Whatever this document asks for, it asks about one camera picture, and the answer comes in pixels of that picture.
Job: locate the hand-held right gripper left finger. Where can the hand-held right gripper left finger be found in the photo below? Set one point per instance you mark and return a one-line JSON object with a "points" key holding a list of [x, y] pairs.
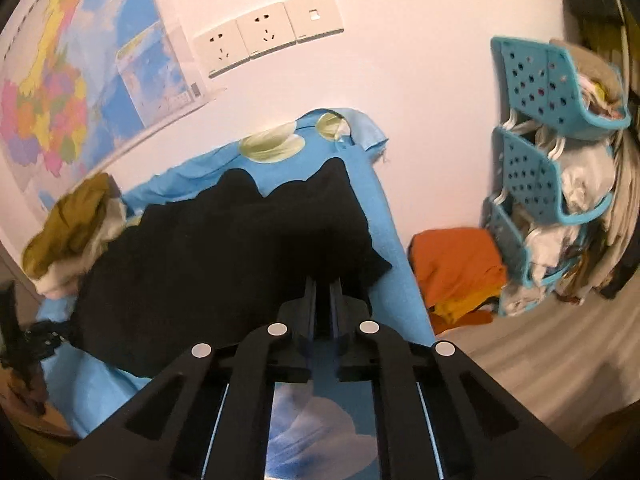
{"points": [[312, 310]]}

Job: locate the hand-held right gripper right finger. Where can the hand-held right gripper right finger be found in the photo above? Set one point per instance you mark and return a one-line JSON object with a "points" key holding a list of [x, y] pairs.
{"points": [[334, 310]]}

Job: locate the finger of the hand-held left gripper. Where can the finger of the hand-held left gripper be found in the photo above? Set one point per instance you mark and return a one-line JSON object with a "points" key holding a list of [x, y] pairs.
{"points": [[20, 345]]}

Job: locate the black garment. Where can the black garment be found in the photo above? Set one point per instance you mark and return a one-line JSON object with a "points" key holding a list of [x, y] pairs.
{"points": [[225, 260]]}

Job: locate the olive and white clothes pile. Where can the olive and white clothes pile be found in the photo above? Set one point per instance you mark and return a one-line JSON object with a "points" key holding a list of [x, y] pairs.
{"points": [[70, 230]]}

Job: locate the blue printed bed sheet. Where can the blue printed bed sheet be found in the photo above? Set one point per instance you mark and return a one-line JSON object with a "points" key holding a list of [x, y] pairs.
{"points": [[385, 240]]}

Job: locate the yellow folded cloth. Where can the yellow folded cloth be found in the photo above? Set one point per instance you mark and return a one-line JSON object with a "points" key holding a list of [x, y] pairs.
{"points": [[462, 310]]}

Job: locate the orange folded cloth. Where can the orange folded cloth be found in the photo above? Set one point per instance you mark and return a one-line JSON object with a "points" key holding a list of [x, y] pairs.
{"points": [[455, 265]]}

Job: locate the white crumpled cloths in rack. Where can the white crumpled cloths in rack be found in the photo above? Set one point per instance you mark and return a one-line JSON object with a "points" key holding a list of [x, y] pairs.
{"points": [[582, 175]]}

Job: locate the teal plastic storage rack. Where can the teal plastic storage rack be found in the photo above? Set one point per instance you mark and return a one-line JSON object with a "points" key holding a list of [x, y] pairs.
{"points": [[537, 90]]}

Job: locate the colourful wall map poster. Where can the colourful wall map poster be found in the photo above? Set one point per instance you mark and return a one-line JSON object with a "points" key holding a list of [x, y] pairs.
{"points": [[75, 85]]}

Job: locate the white wall socket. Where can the white wall socket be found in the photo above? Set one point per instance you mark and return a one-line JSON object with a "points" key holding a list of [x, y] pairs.
{"points": [[222, 52], [264, 32]]}

